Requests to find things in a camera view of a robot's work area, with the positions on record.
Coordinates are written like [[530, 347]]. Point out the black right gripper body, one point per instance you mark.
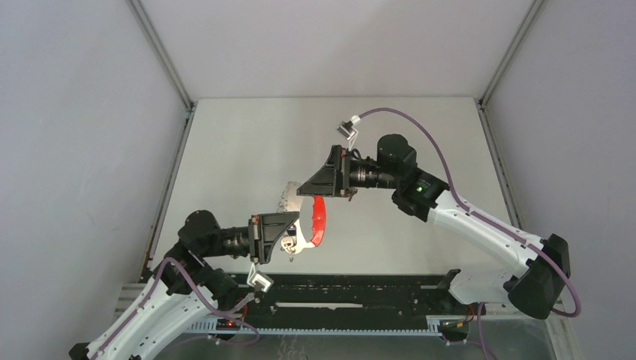
[[343, 181]]

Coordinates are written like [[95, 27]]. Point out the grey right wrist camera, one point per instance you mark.
[[347, 129]]

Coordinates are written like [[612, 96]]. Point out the grey aluminium frame rail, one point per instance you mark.
[[496, 103]]

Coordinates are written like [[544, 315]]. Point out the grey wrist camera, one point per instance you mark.
[[257, 279], [347, 129]]

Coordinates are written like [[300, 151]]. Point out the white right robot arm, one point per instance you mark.
[[535, 270]]

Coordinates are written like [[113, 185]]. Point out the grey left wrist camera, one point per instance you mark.
[[257, 279]]

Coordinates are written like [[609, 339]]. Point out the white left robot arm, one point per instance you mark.
[[184, 287]]

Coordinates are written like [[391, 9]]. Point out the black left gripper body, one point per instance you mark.
[[253, 238]]

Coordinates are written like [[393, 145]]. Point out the left aluminium frame post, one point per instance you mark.
[[153, 38]]

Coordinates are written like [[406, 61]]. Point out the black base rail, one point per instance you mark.
[[334, 304]]

